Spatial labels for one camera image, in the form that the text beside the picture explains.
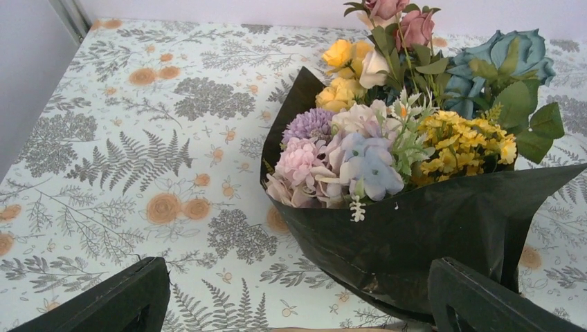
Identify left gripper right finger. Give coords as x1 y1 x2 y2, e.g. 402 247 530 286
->
428 257 585 332

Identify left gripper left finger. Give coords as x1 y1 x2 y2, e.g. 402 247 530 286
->
13 257 170 332

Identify black wrapping paper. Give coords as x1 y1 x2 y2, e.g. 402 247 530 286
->
259 66 587 327

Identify colourful artificial flower bouquet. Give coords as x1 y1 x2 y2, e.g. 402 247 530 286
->
262 1 565 222

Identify floral patterned table mat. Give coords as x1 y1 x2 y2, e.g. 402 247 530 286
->
1 19 402 331

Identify left vertical aluminium post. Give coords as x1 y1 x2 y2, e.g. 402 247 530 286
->
48 0 92 45

